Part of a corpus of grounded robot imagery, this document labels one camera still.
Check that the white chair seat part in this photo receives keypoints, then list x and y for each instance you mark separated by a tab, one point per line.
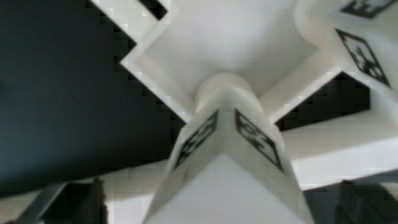
209	36

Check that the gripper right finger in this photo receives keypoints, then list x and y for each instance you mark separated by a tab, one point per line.
354	203

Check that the white chair leg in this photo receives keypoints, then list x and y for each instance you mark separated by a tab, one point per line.
230	183
351	28

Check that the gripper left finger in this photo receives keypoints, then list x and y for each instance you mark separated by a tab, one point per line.
68	204

